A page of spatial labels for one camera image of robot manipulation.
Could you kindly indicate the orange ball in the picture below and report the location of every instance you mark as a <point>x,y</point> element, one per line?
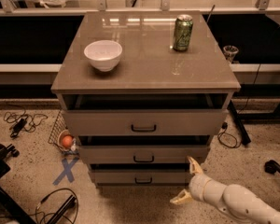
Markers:
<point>67,141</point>

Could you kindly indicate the black power adapter with cable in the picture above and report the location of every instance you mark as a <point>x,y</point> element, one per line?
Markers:
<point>21,121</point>

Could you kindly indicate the clear glass cup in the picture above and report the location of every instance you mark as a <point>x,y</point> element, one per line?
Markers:
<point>230,52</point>

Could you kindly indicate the grey middle drawer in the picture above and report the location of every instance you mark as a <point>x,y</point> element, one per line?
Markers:
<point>142,149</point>

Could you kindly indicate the grey top drawer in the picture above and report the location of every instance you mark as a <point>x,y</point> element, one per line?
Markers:
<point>144,121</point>

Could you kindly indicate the grey drawer cabinet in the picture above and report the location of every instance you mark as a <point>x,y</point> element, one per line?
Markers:
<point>150,74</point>

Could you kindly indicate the grey bottom drawer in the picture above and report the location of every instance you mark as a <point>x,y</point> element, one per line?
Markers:
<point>140,174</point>

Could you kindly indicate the black chair caster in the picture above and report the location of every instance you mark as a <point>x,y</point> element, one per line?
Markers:
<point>271,167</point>

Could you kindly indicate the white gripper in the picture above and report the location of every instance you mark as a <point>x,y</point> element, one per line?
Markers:
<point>197,185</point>

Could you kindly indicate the wire mesh basket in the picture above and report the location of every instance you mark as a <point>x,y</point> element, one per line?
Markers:
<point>59,130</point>

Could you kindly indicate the white ceramic bowl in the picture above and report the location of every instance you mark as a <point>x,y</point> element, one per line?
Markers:
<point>104,55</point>

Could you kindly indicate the green soda can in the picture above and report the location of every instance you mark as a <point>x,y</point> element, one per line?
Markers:
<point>182,33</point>

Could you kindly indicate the black table leg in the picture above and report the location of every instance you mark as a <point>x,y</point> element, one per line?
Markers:
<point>245,139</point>

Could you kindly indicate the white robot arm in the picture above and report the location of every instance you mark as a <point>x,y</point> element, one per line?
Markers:
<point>233,201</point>

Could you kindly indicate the blue tape cross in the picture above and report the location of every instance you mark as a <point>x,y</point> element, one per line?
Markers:
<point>67,171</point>

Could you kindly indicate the grey drawer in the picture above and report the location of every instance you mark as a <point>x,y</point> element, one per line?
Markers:
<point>142,149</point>
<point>144,121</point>
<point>140,174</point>

